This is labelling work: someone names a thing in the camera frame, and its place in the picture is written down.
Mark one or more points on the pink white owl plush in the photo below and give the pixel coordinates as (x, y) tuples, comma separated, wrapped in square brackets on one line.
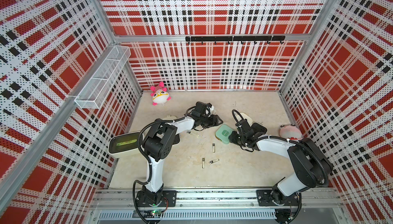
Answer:
[(159, 94)]

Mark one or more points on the white box green screen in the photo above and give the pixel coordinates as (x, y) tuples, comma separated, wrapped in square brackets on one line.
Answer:
[(124, 145)]

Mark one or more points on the pink frog plush red dress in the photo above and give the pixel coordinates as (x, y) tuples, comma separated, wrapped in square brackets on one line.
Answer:
[(290, 132)]

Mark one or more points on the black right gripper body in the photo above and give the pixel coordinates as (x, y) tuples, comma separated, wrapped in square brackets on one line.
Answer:
[(237, 139)]

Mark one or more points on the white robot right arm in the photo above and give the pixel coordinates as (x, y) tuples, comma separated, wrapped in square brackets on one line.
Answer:
[(311, 167)]

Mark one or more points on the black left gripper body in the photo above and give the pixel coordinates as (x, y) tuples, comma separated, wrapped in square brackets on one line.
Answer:
[(209, 121)]

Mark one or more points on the black wall hook rail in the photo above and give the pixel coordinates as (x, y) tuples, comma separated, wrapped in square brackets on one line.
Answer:
[(234, 38)]

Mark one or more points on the silver nail clipper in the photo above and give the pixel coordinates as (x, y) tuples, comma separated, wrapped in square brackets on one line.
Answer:
[(193, 134)]

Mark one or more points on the cream manicure case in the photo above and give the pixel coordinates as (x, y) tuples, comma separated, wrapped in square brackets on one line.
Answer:
[(247, 118), (169, 118)]

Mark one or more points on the mint green manicure case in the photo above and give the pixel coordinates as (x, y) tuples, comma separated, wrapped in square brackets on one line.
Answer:
[(223, 133)]

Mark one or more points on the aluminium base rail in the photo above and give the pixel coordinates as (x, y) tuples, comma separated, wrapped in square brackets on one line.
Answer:
[(246, 205)]

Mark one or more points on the white wire mesh shelf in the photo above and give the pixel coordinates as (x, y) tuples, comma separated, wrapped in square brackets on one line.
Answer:
[(96, 90)]

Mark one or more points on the silver clipper bottom right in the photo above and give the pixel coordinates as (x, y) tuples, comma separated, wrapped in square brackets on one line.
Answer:
[(214, 161)]

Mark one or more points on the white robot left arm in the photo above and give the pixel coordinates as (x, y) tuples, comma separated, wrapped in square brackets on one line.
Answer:
[(155, 142)]

